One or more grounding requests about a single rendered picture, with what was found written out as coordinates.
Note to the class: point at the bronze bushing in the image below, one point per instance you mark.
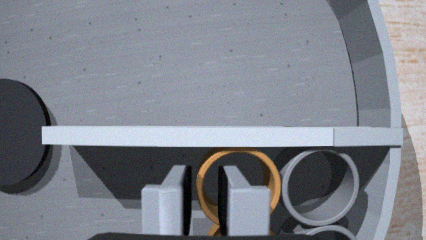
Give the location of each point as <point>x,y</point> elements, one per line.
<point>271,178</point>
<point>215,230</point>

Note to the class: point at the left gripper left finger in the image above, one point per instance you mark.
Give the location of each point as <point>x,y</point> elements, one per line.
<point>162,205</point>

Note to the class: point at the grey metal bushing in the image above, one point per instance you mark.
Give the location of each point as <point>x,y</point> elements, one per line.
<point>340,196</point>
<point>293,226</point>

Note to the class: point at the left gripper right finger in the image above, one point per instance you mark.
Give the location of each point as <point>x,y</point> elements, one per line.
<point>243,210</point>

